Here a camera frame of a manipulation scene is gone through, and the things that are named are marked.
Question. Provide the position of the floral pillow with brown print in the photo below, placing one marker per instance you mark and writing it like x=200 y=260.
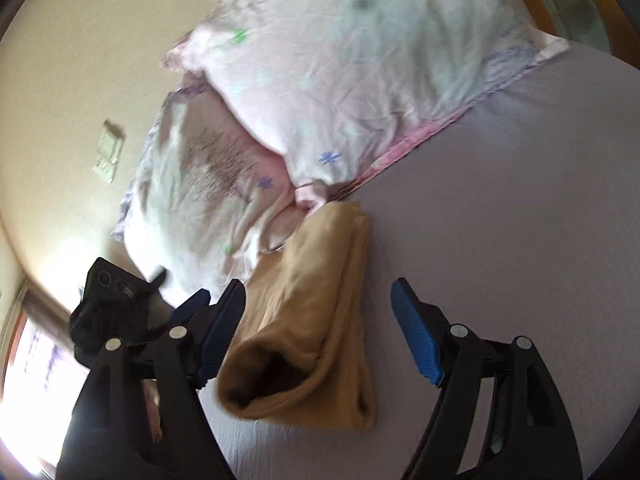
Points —
x=200 y=185

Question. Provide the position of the white wall switch plate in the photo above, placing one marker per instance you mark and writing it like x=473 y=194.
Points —
x=109 y=152

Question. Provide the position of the tan garment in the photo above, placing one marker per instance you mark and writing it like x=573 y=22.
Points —
x=305 y=320

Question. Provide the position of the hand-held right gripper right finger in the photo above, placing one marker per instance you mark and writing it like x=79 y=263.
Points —
x=416 y=332

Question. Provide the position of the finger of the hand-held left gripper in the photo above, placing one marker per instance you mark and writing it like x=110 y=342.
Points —
x=187 y=307

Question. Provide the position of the window with wooden frame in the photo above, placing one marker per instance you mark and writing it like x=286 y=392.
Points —
x=35 y=375

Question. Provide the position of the wooden headboard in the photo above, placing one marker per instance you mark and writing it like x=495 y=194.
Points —
x=535 y=2

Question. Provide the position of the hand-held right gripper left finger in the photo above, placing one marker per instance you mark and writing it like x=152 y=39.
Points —
x=219 y=330

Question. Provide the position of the large floral white pillow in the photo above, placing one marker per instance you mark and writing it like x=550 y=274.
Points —
x=350 y=60

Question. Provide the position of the lilac bed sheet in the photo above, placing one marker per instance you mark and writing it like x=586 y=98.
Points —
x=500 y=220

